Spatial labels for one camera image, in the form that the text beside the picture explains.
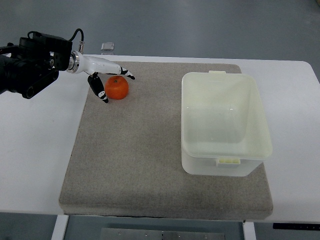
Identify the white left table leg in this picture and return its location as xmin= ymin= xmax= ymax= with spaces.
xmin=51 ymin=215 xmax=69 ymax=240

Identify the black table control panel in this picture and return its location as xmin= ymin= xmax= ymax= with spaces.
xmin=272 ymin=223 xmax=320 ymax=231

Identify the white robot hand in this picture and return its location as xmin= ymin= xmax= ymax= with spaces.
xmin=66 ymin=51 xmax=136 ymax=103

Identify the grey metal base plate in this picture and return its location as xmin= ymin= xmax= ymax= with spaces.
xmin=99 ymin=228 xmax=226 ymax=240

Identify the white right table leg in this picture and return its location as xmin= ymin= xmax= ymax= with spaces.
xmin=242 ymin=221 xmax=257 ymax=240

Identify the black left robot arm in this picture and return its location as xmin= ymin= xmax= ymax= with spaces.
xmin=0 ymin=28 xmax=135 ymax=103

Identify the small clear plastic object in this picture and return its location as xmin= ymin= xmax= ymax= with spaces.
xmin=101 ymin=42 xmax=115 ymax=51

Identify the grey felt mat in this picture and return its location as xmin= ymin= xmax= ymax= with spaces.
xmin=59 ymin=61 xmax=273 ymax=221

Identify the orange fruit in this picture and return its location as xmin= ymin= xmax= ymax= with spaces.
xmin=104 ymin=75 xmax=129 ymax=100

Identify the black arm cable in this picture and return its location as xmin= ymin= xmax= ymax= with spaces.
xmin=67 ymin=28 xmax=85 ymax=53

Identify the white plastic box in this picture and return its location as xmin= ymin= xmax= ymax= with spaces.
xmin=181 ymin=71 xmax=273 ymax=177

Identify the white table leg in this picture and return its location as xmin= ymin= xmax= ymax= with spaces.
xmin=242 ymin=221 xmax=257 ymax=240
xmin=51 ymin=215 xmax=69 ymax=240

